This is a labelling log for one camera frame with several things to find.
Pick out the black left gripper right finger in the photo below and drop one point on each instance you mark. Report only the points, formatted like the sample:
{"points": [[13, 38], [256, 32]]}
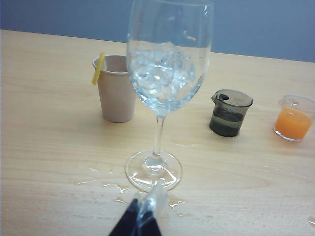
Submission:
{"points": [[151, 216]]}

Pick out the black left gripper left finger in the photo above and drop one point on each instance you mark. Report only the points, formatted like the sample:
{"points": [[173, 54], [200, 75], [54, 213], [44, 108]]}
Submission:
{"points": [[126, 221]]}

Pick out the grey smoked measuring cup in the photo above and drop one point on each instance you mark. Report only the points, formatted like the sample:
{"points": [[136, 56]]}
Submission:
{"points": [[229, 118]]}

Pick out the beige paper cup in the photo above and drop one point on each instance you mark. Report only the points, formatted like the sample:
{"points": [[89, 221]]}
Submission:
{"points": [[115, 98]]}

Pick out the measuring cup with orange juice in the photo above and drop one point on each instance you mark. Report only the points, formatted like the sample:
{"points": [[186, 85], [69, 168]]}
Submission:
{"points": [[292, 123]]}

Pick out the clear wine glass with ice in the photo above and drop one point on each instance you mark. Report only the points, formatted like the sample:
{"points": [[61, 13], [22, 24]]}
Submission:
{"points": [[157, 137]]}

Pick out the yellow lemon slice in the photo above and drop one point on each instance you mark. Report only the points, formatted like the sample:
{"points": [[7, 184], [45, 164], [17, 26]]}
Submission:
{"points": [[98, 68]]}

